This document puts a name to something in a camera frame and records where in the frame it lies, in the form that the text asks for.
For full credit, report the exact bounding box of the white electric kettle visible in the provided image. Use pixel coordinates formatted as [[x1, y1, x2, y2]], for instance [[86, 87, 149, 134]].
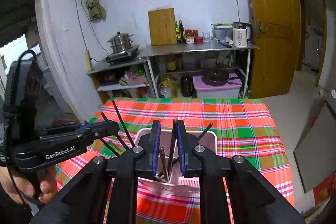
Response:
[[232, 22, 253, 48]]

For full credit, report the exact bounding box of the purple lidded storage box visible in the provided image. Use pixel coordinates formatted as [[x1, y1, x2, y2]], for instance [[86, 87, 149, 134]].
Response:
[[193, 72, 242, 99]]

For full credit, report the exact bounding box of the black chopstick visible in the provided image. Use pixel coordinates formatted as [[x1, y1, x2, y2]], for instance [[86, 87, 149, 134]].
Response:
[[112, 100, 135, 147], [100, 112, 129, 150], [167, 119, 178, 179], [197, 122, 213, 141]]

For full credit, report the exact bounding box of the pink small basket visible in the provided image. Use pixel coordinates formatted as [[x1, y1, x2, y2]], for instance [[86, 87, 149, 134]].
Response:
[[124, 73, 147, 86]]

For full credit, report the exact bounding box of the low wooden shelf unit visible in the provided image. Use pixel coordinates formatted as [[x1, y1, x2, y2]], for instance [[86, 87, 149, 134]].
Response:
[[87, 57, 159, 103]]

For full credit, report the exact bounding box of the pink plastic utensil holder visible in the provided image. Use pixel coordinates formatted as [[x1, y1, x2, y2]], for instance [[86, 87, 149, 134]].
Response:
[[133, 128, 219, 198]]

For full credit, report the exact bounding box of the wooden cutting board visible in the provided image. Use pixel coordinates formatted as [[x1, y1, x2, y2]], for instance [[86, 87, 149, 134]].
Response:
[[148, 8, 177, 46]]

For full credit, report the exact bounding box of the plaid tablecloth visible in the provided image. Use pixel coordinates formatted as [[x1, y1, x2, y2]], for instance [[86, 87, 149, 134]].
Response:
[[55, 97, 295, 224]]

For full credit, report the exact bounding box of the metal kitchen shelf table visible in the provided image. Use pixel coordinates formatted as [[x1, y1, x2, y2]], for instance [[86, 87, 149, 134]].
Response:
[[139, 41, 259, 99]]

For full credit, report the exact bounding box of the person's left hand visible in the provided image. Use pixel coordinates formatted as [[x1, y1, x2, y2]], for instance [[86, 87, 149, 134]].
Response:
[[1, 166, 58, 204]]

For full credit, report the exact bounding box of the black induction cooker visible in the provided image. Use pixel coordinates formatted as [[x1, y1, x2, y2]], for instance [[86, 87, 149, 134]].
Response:
[[105, 45, 139, 64]]

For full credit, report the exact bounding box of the wooden door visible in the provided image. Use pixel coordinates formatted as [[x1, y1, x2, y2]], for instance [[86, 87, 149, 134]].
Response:
[[250, 0, 301, 98]]

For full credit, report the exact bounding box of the dark oil bottle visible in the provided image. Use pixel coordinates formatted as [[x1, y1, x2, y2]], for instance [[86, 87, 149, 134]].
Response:
[[179, 20, 185, 43]]

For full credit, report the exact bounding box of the clear plastic container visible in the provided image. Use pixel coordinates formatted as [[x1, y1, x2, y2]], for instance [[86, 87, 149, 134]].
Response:
[[212, 24, 233, 42]]

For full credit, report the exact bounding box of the stainless steel steamer pot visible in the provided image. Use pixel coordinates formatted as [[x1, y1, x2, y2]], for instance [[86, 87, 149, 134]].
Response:
[[108, 32, 133, 53]]

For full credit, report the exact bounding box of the black frying pan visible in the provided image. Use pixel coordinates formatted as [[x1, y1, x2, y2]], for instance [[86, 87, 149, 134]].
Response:
[[201, 70, 239, 86]]

